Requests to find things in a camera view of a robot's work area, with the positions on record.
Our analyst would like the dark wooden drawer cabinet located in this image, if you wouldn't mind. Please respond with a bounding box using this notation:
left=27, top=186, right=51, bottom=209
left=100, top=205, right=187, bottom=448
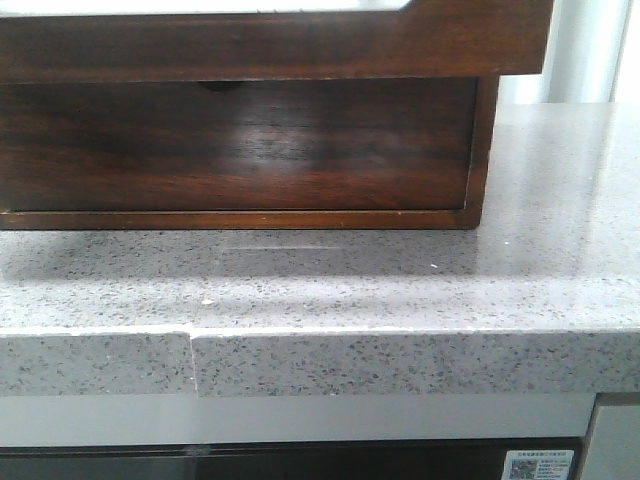
left=0, top=74, right=500, bottom=231

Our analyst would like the white plastic drawer handle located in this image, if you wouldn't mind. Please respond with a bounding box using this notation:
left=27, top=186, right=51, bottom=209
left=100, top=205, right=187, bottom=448
left=257, top=0, right=414, bottom=12

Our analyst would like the wooden drawer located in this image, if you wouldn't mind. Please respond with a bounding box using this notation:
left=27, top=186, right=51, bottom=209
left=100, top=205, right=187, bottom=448
left=1, top=1, right=553, bottom=84
left=0, top=77, right=479, bottom=212

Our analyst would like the white QR code sticker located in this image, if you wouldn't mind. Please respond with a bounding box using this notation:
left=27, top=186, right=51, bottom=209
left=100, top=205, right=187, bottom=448
left=501, top=450, right=575, bottom=480

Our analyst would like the dark appliance under counter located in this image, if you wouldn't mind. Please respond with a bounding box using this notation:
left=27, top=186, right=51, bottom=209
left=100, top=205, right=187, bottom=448
left=1, top=437, right=583, bottom=479

